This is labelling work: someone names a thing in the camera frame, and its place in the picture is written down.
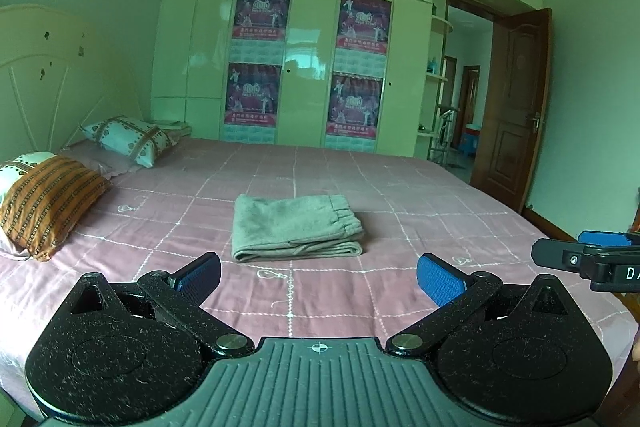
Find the cream bed headboard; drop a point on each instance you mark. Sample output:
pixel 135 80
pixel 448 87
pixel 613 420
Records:
pixel 57 73

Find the lower right red poster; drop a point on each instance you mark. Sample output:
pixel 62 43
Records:
pixel 354 105

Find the pink checked bed sheet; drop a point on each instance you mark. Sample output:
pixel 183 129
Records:
pixel 163 217

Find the upper right red poster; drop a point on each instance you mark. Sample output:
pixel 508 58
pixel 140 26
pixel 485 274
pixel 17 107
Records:
pixel 364 25

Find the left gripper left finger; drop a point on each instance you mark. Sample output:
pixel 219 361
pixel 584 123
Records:
pixel 177 298

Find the grey-green pants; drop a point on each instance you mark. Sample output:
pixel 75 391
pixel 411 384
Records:
pixel 297 228

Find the white patterned pillow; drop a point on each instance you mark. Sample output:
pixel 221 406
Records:
pixel 139 141

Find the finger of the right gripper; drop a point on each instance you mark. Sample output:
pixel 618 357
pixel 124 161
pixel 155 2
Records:
pixel 605 239

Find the corner shelf unit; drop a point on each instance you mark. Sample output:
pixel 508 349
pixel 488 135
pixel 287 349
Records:
pixel 431 132

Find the red poster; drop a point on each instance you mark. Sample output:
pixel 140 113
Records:
pixel 252 95
pixel 364 25
pixel 354 105
pixel 260 19

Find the brown wooden door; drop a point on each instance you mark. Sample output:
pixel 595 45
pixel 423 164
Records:
pixel 516 102

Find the upper left red poster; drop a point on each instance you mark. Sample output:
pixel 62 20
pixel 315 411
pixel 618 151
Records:
pixel 260 19

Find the lower left red poster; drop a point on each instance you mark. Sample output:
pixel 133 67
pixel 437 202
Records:
pixel 252 95

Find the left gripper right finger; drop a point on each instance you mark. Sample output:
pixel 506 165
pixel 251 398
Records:
pixel 458 297

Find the orange striped pillow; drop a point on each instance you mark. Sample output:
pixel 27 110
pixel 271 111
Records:
pixel 43 207

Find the cream built-in wardrobe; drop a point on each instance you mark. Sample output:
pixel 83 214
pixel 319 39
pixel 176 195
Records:
pixel 310 26

